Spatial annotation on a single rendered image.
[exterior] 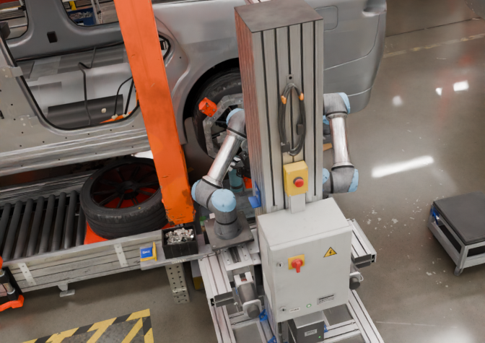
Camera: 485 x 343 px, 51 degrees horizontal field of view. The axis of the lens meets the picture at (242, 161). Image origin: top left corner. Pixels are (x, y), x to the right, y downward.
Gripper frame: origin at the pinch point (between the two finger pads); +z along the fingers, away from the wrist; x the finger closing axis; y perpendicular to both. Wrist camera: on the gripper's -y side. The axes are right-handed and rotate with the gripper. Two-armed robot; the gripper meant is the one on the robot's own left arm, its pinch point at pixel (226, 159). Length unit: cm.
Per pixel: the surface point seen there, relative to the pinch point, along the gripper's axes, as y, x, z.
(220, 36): -64, 32, 19
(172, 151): -24.4, -32.9, 10.6
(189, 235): 26, -44, 0
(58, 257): 46, -87, 76
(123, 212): 32, -45, 55
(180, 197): 9.5, -33.8, 11.5
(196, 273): 70, -39, 6
